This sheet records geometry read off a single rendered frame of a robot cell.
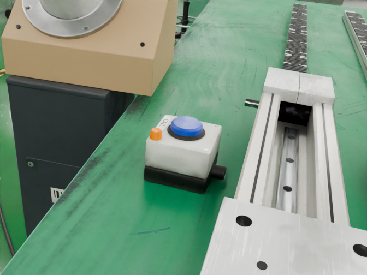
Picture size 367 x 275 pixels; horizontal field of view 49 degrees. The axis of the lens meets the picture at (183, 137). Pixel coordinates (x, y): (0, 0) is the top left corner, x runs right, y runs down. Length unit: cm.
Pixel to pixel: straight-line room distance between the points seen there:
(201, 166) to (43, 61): 42
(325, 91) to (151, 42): 31
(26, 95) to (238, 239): 63
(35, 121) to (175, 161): 42
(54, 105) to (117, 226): 40
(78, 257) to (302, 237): 23
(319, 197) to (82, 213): 25
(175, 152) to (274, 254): 25
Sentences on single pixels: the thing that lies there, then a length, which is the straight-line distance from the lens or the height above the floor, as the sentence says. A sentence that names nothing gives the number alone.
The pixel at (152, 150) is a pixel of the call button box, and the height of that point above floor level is 83.
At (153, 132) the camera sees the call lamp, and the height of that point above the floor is 85.
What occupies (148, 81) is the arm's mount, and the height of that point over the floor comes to 81.
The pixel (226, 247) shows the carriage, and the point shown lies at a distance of 25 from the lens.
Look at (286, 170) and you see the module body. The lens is 47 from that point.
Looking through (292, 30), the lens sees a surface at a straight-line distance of 123.
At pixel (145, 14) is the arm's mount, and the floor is 91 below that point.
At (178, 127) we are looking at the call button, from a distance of 49.
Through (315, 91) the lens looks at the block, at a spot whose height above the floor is 87.
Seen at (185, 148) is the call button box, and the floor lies 84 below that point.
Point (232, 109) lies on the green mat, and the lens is 73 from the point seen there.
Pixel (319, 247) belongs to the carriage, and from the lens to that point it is 27.
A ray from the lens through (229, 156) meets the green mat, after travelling 58.
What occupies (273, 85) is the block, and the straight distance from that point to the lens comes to 60.
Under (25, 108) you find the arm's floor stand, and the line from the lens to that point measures 84.
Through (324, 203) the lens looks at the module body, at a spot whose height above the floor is 86.
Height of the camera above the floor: 108
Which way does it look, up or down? 29 degrees down
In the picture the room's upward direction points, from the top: 6 degrees clockwise
